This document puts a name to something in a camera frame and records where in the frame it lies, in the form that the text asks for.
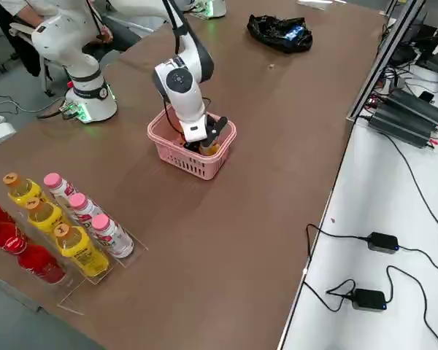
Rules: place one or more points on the black plastic bag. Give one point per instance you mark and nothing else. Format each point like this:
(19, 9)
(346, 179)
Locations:
(270, 33)

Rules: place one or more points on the blue cookie box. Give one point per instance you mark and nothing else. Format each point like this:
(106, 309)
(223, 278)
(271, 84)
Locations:
(293, 33)

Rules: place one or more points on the white box device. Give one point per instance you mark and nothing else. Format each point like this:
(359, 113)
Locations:
(0, 136)

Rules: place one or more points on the black smartphone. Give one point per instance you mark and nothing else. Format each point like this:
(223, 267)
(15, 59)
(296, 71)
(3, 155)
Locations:
(427, 96)

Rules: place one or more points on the pink plastic basket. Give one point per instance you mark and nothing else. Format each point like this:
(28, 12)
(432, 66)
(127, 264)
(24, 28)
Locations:
(160, 149)

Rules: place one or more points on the black finned power supply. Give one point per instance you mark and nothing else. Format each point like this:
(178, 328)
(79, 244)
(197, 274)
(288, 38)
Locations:
(398, 125)
(416, 105)

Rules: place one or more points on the clear acrylic bottle rack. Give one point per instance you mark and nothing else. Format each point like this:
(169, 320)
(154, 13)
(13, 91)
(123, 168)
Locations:
(73, 299)

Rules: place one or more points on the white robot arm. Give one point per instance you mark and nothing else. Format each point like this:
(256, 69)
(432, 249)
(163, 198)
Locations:
(217, 7)
(184, 91)

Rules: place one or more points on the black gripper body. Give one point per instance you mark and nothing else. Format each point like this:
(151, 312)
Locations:
(217, 125)

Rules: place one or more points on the person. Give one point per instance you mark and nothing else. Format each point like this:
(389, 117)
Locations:
(124, 33)

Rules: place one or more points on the aluminium frame post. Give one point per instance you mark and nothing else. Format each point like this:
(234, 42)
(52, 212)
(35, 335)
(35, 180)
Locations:
(379, 62)

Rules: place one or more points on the grey office chair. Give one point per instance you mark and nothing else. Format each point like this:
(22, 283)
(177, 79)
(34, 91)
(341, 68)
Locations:
(22, 29)

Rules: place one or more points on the pink cap white bottle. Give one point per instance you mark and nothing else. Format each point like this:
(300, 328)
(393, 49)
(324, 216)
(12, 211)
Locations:
(78, 202)
(111, 233)
(54, 182)

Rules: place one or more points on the yellow drink bottle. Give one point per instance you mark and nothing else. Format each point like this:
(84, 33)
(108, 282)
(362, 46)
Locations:
(44, 215)
(22, 191)
(78, 251)

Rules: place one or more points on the white side desk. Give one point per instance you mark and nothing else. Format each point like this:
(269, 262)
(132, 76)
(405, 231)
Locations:
(368, 189)

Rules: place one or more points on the yellow wafer box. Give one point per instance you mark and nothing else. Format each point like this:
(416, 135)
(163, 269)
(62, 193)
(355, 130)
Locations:
(212, 149)

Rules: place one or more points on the black power adapter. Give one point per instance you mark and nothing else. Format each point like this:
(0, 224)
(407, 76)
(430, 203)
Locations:
(368, 299)
(383, 241)

